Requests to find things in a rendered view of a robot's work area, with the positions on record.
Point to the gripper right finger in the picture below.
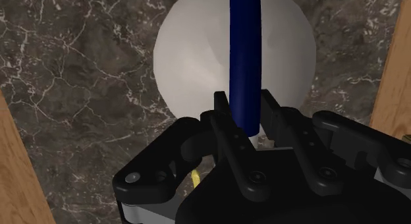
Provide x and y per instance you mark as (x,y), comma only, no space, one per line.
(301,143)

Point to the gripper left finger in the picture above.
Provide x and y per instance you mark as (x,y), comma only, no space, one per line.
(224,136)

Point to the dark blue pen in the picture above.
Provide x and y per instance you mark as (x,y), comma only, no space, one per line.
(245,62)

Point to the small yellow object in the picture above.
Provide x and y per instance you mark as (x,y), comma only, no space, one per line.
(195,178)

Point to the white round bowl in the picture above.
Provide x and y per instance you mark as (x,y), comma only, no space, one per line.
(192,56)

